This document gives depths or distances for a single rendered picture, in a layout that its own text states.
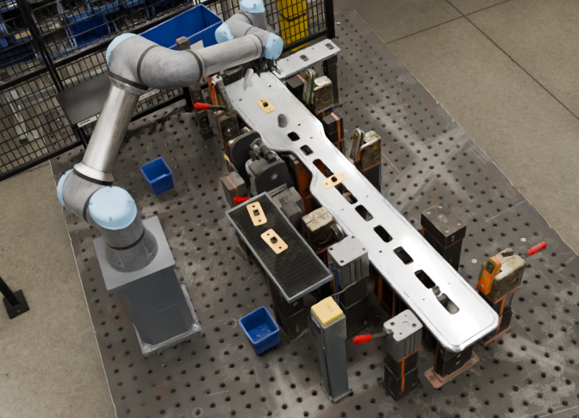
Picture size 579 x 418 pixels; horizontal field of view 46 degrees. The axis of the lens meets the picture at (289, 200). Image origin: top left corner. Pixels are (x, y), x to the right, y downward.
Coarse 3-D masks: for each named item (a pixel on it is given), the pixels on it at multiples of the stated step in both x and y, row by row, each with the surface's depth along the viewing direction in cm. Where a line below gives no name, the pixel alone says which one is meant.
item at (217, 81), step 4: (224, 72) 233; (216, 76) 233; (224, 76) 233; (216, 80) 231; (220, 80) 232; (212, 84) 233; (216, 84) 233; (220, 84) 233; (216, 88) 237; (220, 88) 234; (224, 88) 235; (220, 92) 236; (224, 92) 236; (220, 96) 240; (224, 96) 237; (224, 100) 238; (228, 100) 239; (224, 104) 243; (228, 104) 240; (232, 104) 241; (228, 108) 242; (232, 108) 242
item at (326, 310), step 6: (324, 300) 176; (330, 300) 176; (318, 306) 175; (324, 306) 175; (330, 306) 175; (336, 306) 175; (318, 312) 174; (324, 312) 174; (330, 312) 174; (336, 312) 174; (342, 312) 174; (324, 318) 173; (330, 318) 173; (324, 324) 172
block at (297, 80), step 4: (304, 72) 266; (296, 76) 265; (300, 76) 265; (304, 76) 265; (288, 80) 264; (292, 80) 264; (296, 80) 264; (300, 80) 264; (288, 84) 264; (292, 84) 262; (296, 84) 262; (300, 84) 262; (288, 88) 266; (292, 88) 262; (296, 88) 262; (300, 88) 263; (292, 92) 264; (296, 92) 263; (300, 92) 265; (296, 96) 265; (300, 96) 265; (300, 100) 267; (304, 104) 269; (308, 108) 273; (300, 124) 276; (296, 136) 283
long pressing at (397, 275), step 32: (256, 96) 257; (288, 96) 255; (256, 128) 245; (288, 128) 243; (320, 128) 242; (320, 192) 222; (352, 192) 221; (352, 224) 212; (384, 224) 211; (384, 256) 203; (416, 256) 202; (416, 288) 194; (448, 288) 193; (448, 320) 187; (480, 320) 186
